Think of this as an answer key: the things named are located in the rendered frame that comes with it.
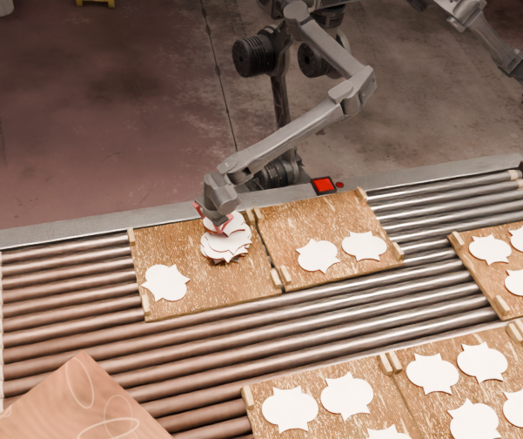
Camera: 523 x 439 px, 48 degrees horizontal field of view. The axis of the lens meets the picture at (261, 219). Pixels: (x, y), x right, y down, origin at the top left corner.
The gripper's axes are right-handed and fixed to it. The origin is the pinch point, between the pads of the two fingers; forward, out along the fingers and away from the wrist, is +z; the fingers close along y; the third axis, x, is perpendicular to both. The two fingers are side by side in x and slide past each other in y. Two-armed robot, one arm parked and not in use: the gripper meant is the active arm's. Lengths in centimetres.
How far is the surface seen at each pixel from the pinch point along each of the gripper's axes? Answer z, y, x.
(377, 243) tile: 9, 34, 42
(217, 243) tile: 3.7, 4.6, -1.5
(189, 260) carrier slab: 9.4, 0.9, -9.9
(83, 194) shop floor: 106, -132, 18
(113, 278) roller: 11.2, -9.2, -30.8
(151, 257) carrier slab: 9.4, -7.3, -18.0
